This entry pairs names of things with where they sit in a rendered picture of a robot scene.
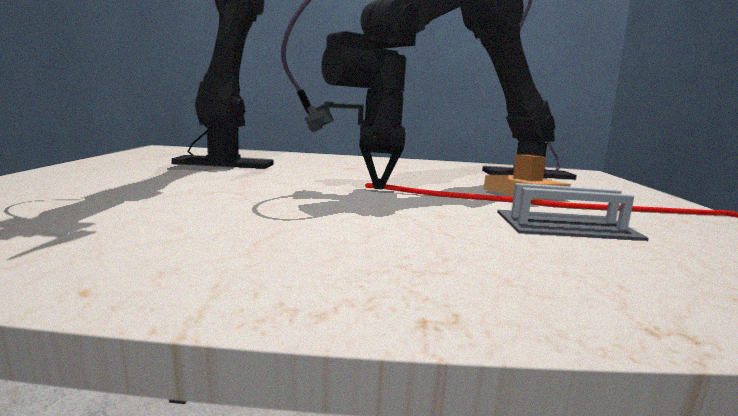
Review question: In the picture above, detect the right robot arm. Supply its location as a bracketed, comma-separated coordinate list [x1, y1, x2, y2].
[171, 0, 274, 169]

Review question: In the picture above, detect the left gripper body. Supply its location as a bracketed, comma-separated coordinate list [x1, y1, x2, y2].
[315, 88, 405, 146]

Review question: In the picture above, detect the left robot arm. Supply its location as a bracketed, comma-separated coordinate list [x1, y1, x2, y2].
[321, 0, 555, 157]

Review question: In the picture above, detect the brown wooden block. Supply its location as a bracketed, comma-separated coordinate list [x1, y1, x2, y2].
[484, 154, 571, 196]

